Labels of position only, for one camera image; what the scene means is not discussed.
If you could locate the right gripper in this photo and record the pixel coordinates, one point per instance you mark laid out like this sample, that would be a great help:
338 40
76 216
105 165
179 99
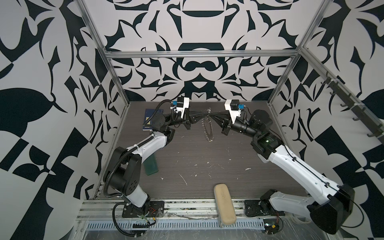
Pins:
228 124

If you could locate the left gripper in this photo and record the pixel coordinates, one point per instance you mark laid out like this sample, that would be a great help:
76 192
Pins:
190 118

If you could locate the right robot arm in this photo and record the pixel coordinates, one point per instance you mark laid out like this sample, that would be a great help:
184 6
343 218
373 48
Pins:
328 204

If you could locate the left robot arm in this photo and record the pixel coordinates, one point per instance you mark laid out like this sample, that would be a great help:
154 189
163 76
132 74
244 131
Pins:
123 172

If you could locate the green plastic card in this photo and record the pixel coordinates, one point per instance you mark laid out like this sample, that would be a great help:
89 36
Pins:
150 165

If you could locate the beige eyeglass case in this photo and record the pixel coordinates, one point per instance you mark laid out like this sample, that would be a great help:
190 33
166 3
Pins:
225 208

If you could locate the small circuit board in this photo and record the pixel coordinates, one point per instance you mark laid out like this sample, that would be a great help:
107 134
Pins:
273 227

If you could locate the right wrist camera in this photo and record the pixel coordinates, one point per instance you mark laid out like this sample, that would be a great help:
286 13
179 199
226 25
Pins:
234 108

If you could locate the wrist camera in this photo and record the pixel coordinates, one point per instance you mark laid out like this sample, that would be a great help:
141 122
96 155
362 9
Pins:
234 108
180 106

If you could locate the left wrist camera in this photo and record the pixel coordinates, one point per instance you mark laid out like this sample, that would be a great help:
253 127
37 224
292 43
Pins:
180 106

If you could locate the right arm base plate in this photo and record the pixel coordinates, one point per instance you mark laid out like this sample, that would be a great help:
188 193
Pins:
259 208

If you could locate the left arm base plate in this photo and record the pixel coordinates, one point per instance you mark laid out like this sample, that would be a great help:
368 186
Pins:
149 209

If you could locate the white cable duct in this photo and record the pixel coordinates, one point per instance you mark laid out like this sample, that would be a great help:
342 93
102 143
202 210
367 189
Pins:
166 224

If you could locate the wall hook rail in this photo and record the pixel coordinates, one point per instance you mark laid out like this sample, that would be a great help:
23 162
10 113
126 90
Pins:
361 111

